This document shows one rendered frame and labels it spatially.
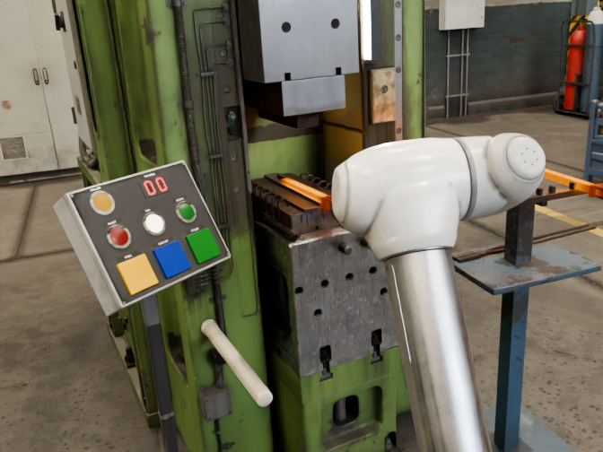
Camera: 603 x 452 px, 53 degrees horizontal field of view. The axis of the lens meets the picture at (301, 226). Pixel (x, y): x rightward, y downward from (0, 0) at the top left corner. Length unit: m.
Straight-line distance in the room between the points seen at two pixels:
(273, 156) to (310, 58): 0.61
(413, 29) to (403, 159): 1.24
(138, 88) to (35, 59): 4.84
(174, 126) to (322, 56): 0.46
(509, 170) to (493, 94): 8.51
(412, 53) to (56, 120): 5.30
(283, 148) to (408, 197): 1.42
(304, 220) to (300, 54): 0.48
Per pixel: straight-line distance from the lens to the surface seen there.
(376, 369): 2.10
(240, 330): 2.02
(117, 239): 1.42
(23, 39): 6.92
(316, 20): 1.75
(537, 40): 9.80
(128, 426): 2.69
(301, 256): 1.77
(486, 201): 0.95
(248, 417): 2.20
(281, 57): 1.70
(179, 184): 1.57
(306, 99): 1.74
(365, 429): 2.26
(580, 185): 1.98
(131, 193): 1.49
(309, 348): 1.91
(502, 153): 0.93
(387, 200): 0.88
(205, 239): 1.54
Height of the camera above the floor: 1.54
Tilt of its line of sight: 19 degrees down
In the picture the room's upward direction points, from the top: 4 degrees counter-clockwise
